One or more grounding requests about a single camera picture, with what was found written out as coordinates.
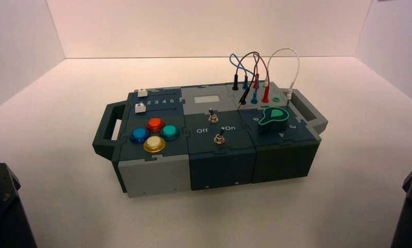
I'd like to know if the dark green grey modular box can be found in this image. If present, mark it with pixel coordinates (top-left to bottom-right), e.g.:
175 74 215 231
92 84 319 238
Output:
91 83 329 199

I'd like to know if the grey display screen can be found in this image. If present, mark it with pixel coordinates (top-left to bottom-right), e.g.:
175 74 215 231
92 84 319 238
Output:
194 95 222 105

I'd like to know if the teal round push button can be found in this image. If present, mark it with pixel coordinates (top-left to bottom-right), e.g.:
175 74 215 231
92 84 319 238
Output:
160 125 181 141

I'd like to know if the red round push button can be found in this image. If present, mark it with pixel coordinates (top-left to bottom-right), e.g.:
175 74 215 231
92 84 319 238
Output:
146 117 166 133

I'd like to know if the yellow round push button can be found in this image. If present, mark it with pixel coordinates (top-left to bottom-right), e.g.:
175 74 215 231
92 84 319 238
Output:
143 135 166 153

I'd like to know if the blue round push button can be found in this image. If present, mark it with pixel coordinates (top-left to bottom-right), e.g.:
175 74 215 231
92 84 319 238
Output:
129 128 150 145

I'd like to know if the green rotary knob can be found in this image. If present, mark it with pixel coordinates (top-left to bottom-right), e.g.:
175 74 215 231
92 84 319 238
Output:
258 106 291 133

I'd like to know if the black jumper cable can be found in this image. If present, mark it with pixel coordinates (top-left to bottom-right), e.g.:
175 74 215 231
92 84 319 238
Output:
232 51 261 110

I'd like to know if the blue jumper cable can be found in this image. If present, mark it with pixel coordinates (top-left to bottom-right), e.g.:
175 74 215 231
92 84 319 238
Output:
229 53 259 104

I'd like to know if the red jumper cable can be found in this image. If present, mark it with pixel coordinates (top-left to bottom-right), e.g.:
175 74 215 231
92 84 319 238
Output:
252 54 271 104

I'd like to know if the white jumper cable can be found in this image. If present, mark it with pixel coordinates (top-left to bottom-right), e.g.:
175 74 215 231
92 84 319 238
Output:
264 48 300 102

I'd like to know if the dark green box handle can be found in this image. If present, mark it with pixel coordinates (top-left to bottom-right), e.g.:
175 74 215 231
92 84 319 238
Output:
91 101 128 162

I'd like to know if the grey box handle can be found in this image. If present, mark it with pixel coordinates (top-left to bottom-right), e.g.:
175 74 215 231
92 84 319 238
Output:
289 89 329 136

